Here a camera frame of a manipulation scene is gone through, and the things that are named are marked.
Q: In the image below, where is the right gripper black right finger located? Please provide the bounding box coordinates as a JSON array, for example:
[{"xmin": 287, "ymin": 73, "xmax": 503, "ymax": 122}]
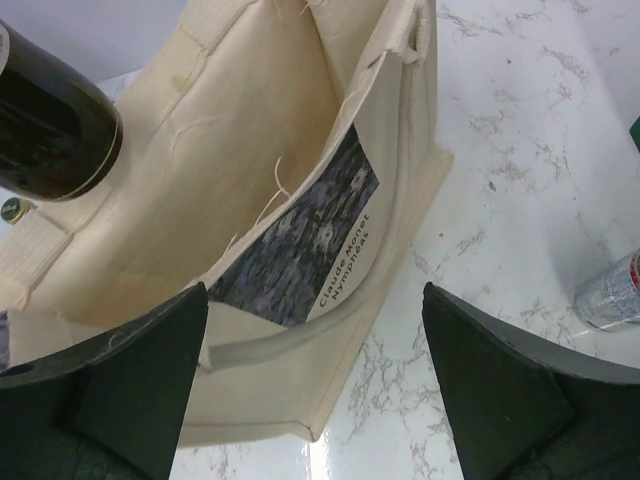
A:
[{"xmin": 422, "ymin": 283, "xmax": 639, "ymax": 479}]

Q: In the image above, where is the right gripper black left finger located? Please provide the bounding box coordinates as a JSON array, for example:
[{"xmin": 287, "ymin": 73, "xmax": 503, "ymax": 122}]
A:
[{"xmin": 1, "ymin": 283, "xmax": 208, "ymax": 479}]

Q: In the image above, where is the Coca-Cola glass bottle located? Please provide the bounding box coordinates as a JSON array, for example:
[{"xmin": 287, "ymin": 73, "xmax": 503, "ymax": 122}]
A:
[{"xmin": 1, "ymin": 24, "xmax": 123, "ymax": 201}]

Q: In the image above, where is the cream canvas Monet tote bag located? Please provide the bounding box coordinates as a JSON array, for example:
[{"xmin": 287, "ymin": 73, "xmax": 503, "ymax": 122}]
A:
[{"xmin": 1, "ymin": 1, "xmax": 453, "ymax": 446}]

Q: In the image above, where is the silver Red Bull can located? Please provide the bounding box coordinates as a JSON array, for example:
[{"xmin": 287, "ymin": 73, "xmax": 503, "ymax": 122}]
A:
[{"xmin": 574, "ymin": 250, "xmax": 639, "ymax": 332}]

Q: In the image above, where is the green Perrier bottle rear left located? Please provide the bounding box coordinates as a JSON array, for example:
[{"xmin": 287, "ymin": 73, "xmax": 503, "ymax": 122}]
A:
[{"xmin": 1, "ymin": 197, "xmax": 34, "ymax": 225}]

